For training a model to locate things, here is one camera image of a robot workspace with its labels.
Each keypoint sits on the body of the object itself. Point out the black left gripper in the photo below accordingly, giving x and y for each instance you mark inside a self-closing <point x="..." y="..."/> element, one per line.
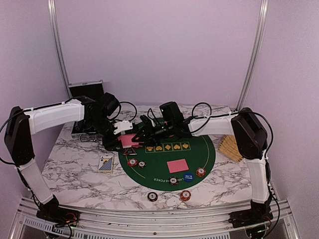
<point x="110" y="143"/>

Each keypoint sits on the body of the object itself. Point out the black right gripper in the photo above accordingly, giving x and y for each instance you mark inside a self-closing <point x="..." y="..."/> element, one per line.
<point x="149" y="135"/>

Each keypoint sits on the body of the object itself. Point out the red backed card deck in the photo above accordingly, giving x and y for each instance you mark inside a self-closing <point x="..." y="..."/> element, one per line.
<point x="126" y="140"/>

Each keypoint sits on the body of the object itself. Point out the red chip stack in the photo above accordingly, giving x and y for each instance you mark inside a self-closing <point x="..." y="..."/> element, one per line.
<point x="200" y="172"/>
<point x="132" y="162"/>
<point x="185" y="195"/>

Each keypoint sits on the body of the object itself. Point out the dark hundred chip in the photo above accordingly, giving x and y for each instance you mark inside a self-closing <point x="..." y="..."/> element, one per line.
<point x="141" y="164"/>

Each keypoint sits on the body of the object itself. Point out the dealt red card front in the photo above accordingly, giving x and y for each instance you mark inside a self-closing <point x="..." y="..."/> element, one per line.
<point x="177" y="166"/>

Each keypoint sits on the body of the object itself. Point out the blue small blind button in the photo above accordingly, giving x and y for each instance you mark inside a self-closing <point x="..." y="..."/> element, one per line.
<point x="188" y="177"/>

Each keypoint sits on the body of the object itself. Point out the dark chip stack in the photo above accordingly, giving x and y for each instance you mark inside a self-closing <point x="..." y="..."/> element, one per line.
<point x="173" y="181"/>
<point x="152" y="196"/>

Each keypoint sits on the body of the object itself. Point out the red chip stack front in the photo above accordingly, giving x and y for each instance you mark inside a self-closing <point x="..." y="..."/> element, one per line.
<point x="185" y="195"/>

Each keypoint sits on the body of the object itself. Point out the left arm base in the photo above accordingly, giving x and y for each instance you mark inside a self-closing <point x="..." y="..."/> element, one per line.
<point x="61" y="216"/>

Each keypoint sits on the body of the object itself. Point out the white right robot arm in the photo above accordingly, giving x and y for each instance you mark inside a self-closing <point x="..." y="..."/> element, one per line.
<point x="249" y="133"/>

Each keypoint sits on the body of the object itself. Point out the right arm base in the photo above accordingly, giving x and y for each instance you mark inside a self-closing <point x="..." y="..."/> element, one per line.
<point x="248" y="217"/>

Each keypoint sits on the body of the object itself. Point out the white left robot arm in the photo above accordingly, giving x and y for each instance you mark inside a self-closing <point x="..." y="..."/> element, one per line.
<point x="23" y="123"/>

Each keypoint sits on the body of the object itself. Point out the triangular all in button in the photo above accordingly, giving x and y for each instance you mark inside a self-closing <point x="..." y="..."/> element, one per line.
<point x="129" y="151"/>

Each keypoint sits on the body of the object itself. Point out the blue card box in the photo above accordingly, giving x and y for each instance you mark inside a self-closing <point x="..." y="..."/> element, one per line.
<point x="106" y="164"/>

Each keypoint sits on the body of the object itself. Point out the round green poker mat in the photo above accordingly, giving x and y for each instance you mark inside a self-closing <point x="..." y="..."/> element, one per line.
<point x="197" y="151"/>

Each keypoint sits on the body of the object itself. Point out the woven bamboo tray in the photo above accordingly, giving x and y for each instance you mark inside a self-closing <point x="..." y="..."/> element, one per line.
<point x="228" y="147"/>

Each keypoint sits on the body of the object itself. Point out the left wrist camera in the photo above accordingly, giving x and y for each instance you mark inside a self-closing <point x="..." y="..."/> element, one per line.
<point x="122" y="126"/>

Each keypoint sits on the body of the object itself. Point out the front aluminium rail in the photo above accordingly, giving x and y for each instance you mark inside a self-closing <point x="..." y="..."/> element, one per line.
<point x="202" y="223"/>

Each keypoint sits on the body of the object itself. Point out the left aluminium frame post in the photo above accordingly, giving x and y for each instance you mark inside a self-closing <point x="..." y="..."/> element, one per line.
<point x="58" y="46"/>

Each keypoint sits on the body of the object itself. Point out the aluminium frame post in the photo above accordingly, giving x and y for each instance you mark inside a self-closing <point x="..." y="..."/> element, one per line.
<point x="261" y="23"/>
<point x="58" y="46"/>

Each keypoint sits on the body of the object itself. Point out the right aluminium frame post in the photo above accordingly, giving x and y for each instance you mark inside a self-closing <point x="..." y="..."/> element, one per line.
<point x="261" y="23"/>

